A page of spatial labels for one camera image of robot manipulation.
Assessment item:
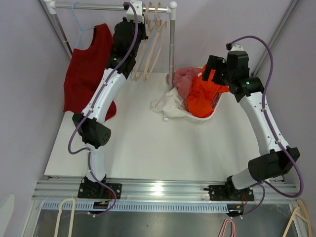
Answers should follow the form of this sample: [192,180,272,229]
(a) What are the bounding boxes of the beige wooden hanger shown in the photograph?
[133,1,161,81]
[143,2,167,81]

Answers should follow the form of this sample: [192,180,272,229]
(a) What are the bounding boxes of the orange t shirt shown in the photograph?
[186,65,229,118]

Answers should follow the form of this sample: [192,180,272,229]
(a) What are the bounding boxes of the pink t shirt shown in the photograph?
[173,67,201,100]

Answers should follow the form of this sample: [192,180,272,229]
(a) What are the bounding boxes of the white t shirt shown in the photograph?
[150,88,189,118]

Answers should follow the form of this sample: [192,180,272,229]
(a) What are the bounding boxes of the dark red t shirt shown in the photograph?
[63,23,114,114]

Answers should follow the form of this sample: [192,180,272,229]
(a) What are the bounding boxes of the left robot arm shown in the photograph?
[68,18,148,198]

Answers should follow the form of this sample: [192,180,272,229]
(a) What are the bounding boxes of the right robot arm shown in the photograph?
[202,50,300,200]

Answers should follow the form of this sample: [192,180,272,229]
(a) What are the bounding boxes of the beige hanger bottom right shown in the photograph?
[282,199,313,237]

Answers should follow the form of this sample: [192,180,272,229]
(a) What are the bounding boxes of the pink hanger bottom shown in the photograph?
[218,218,237,237]

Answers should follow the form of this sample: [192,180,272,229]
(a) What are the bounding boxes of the cream hanger bottom left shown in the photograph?
[53,197,77,237]

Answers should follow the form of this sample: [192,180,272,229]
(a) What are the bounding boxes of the white plastic basket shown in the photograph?
[182,66,223,124]

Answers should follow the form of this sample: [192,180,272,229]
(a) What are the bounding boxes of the metal clothes rack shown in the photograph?
[43,0,177,88]

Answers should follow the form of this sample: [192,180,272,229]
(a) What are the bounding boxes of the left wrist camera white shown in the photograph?
[123,0,145,24]

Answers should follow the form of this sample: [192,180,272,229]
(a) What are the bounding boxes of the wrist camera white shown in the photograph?
[226,43,244,51]
[123,0,145,24]

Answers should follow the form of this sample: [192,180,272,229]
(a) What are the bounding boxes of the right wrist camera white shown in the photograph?
[226,43,244,51]

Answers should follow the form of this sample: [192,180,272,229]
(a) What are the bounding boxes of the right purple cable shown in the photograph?
[226,36,305,220]

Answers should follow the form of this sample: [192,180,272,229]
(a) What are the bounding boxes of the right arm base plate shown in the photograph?
[203,185,254,201]

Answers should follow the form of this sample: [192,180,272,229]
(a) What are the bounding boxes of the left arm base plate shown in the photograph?
[78,183,122,199]

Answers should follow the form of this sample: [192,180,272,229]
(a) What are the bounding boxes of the aluminium rail frame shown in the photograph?
[32,167,299,204]

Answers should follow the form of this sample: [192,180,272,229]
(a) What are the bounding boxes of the slotted cable duct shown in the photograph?
[41,200,244,213]

